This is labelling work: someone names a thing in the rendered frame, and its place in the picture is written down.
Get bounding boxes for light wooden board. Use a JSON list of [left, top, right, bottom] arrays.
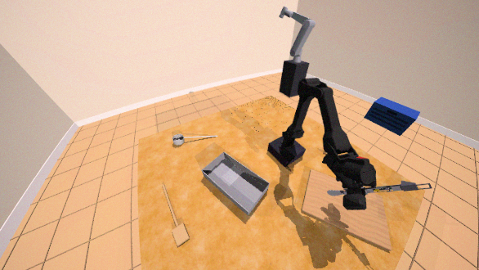
[[301, 169, 392, 251]]

